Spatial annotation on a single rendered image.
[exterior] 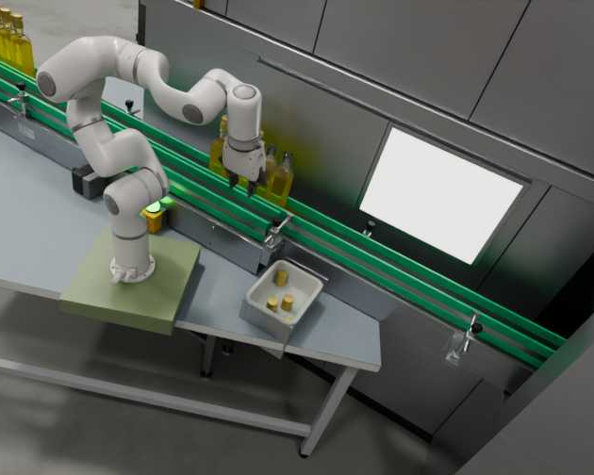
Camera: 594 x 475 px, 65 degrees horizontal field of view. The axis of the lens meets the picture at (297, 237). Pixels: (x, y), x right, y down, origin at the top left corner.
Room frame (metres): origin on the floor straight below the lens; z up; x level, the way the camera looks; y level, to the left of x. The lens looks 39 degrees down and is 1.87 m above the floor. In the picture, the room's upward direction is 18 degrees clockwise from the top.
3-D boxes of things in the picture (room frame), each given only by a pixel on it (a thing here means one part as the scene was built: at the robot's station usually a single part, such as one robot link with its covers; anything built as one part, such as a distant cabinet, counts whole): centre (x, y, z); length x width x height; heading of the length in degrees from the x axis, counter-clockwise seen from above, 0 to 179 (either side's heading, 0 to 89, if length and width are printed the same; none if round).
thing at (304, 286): (1.01, -0.02, 0.80); 0.22 x 0.17 x 0.09; 163
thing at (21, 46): (1.61, 1.21, 1.02); 0.06 x 0.06 x 0.28; 73
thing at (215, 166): (1.34, 0.33, 0.99); 0.06 x 0.06 x 0.21; 73
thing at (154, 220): (1.19, 0.50, 0.79); 0.07 x 0.07 x 0.07; 73
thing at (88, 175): (1.27, 0.77, 0.79); 0.08 x 0.08 x 0.08; 73
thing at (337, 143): (1.34, -0.14, 1.15); 0.90 x 0.03 x 0.34; 73
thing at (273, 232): (1.13, 0.07, 0.95); 0.17 x 0.03 x 0.12; 163
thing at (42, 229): (1.58, 0.50, 0.73); 1.58 x 1.52 x 0.04; 96
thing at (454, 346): (0.95, -0.55, 0.90); 0.17 x 0.05 x 0.23; 163
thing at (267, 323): (1.03, -0.02, 0.79); 0.27 x 0.17 x 0.08; 163
